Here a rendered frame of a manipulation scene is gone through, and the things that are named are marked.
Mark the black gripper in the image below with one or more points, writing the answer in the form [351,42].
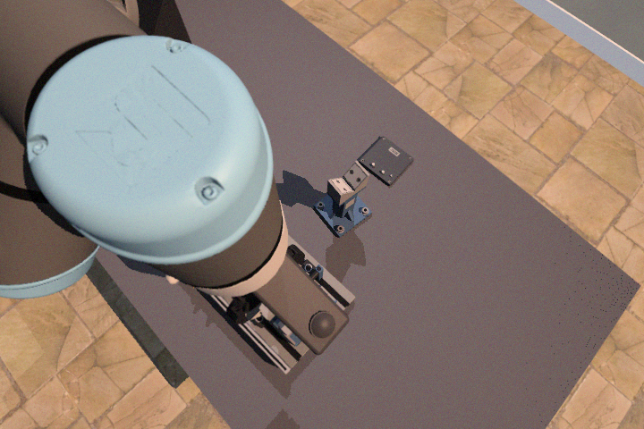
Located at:
[241,308]

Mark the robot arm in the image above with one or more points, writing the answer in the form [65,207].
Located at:
[150,147]

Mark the tan rectangular block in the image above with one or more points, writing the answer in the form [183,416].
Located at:
[266,313]

